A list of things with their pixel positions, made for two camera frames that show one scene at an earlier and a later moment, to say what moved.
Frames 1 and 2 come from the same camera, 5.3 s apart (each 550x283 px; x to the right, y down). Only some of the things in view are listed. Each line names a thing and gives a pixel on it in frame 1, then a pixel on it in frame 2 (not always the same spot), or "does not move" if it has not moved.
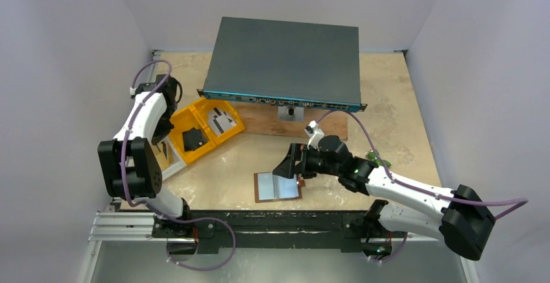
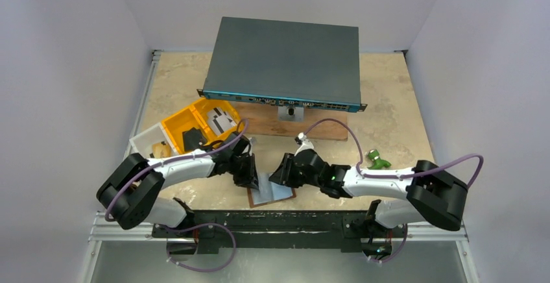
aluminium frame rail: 119,225 does not move
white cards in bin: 219,121 does not move
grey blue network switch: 298,64 does not move
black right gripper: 298,161 to 290,167
